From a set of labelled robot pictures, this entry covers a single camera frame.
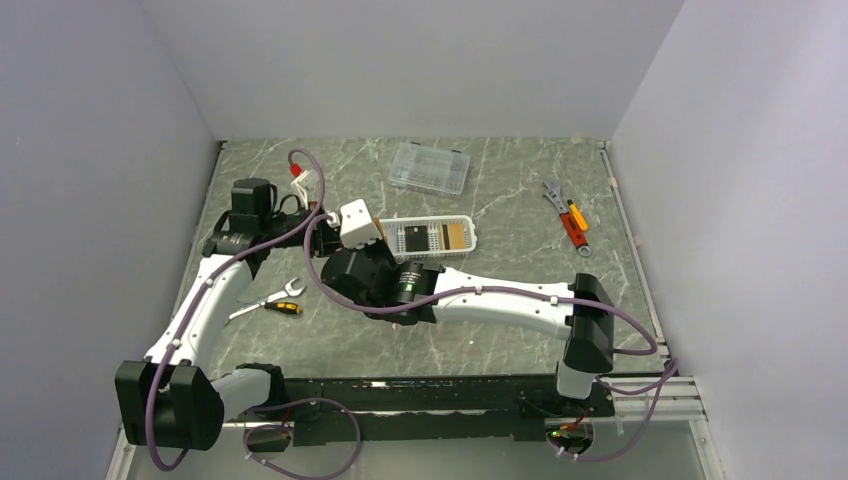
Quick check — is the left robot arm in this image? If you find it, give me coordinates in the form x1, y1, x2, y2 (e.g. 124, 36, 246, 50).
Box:
115, 178, 324, 451

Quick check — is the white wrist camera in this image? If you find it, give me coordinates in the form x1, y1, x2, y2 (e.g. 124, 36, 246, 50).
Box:
289, 163, 319, 206
340, 199, 381, 249

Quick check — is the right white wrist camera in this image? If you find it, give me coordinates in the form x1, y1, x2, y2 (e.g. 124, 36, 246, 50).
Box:
340, 199, 381, 249

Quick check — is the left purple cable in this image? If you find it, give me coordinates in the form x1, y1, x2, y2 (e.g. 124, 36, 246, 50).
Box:
144, 148, 362, 480

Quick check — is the gold cards stack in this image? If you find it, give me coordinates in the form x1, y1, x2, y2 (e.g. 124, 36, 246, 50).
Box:
440, 223, 466, 251

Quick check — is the red adjustable wrench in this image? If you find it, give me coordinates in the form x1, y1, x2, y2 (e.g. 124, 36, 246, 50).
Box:
543, 179, 592, 257

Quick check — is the clear plastic organizer box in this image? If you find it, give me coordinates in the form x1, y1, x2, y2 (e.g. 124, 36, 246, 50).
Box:
388, 142, 471, 198

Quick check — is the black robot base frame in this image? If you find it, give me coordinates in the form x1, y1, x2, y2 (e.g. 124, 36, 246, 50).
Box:
221, 374, 617, 454

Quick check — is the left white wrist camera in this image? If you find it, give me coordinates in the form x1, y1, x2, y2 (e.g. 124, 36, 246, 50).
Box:
289, 163, 319, 206

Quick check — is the black VIP cards stack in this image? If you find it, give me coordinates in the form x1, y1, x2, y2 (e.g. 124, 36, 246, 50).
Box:
404, 225, 429, 253

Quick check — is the white plastic basket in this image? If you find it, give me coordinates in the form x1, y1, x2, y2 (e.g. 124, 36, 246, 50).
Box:
380, 215, 477, 261

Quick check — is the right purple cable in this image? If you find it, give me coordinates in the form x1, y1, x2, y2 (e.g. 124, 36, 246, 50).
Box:
303, 213, 680, 464

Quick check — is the yellow black handled wrench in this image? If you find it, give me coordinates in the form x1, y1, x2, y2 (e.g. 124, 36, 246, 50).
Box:
227, 277, 306, 322

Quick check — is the purple cable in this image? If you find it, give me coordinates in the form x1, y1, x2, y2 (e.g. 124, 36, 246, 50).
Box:
144, 148, 362, 480
303, 213, 680, 464

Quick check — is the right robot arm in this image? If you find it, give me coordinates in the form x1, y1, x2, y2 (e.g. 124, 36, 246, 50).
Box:
319, 246, 614, 415

